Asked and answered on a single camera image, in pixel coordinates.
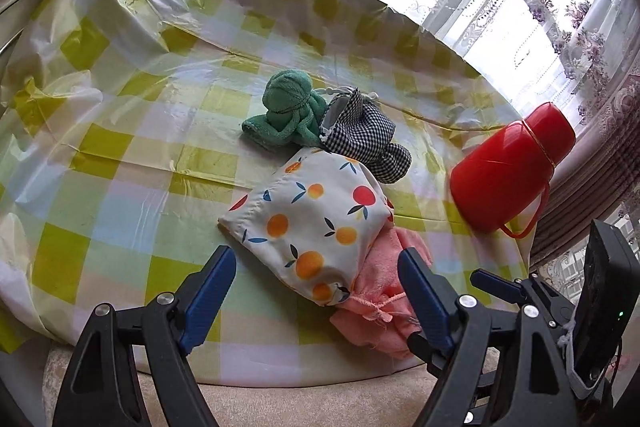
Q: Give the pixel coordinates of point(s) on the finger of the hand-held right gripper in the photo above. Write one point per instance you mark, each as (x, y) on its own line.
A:
(495, 284)
(425, 349)

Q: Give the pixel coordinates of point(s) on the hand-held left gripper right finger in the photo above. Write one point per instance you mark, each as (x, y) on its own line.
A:
(422, 297)

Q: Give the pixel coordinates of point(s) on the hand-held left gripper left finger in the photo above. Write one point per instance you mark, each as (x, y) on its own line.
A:
(207, 297)

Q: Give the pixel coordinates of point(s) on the pink towel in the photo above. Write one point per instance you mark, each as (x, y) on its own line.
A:
(380, 267)

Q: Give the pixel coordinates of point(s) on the red thermos bottle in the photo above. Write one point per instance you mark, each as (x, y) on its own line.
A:
(500, 177)

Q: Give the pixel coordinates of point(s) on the mauve pleated curtain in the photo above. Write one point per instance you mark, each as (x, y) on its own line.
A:
(600, 147)

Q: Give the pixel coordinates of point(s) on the green checkered plastic tablecloth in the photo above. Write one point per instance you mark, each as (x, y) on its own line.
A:
(175, 107)

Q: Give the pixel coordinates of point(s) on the green towel octopus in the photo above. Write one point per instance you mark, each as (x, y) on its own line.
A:
(287, 94)

